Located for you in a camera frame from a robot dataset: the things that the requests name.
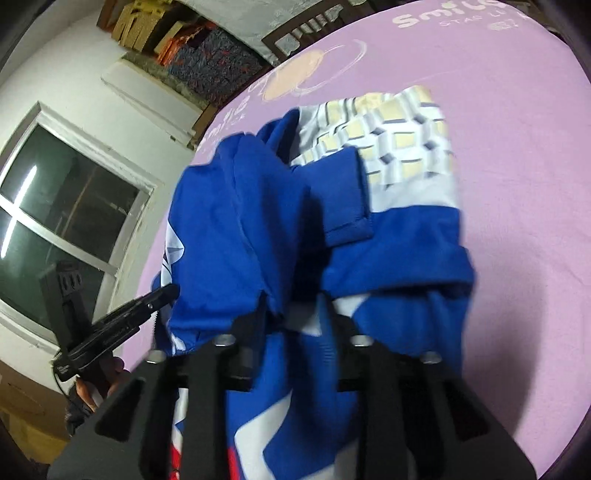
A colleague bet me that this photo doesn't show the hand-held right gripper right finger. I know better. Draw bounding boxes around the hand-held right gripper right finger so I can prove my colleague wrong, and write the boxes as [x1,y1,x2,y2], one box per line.
[318,294,526,480]

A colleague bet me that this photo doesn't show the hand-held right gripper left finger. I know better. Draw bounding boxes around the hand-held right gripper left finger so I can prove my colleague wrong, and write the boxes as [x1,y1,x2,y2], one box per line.
[46,294,269,480]

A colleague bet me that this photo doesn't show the white lace curtain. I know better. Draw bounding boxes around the white lace curtain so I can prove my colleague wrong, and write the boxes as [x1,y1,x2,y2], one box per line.
[178,0,278,38]

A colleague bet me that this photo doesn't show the white boards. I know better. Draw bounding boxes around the white boards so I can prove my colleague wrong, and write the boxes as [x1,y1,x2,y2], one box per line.
[100,60,205,149]

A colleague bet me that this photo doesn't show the dark blue patterned boxes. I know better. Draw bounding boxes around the dark blue patterned boxes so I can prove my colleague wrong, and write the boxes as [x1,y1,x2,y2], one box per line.
[165,28,274,104]

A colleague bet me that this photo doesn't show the blue hooded zip jacket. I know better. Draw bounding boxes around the blue hooded zip jacket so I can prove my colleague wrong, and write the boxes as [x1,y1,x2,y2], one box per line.
[150,85,477,480]

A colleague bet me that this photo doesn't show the dark wooden chair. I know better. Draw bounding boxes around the dark wooden chair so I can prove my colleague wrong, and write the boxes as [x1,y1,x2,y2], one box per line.
[260,0,371,64]

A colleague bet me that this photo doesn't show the orange patterned boxes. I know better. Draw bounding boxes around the orange patterned boxes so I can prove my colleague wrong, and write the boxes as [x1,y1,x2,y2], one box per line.
[154,21,211,69]

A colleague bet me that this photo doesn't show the white framed window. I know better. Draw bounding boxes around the white framed window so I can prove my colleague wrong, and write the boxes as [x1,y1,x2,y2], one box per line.
[0,102,166,352]

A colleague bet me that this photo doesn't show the person's left hand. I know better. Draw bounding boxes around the person's left hand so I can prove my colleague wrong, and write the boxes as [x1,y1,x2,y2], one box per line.
[73,354,136,414]

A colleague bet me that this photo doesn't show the pink printed blanket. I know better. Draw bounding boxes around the pink printed blanket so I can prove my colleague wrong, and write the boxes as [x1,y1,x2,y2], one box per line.
[133,0,591,480]

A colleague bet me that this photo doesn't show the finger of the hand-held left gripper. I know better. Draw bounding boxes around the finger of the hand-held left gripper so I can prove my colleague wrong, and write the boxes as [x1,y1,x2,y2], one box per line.
[91,283,182,344]

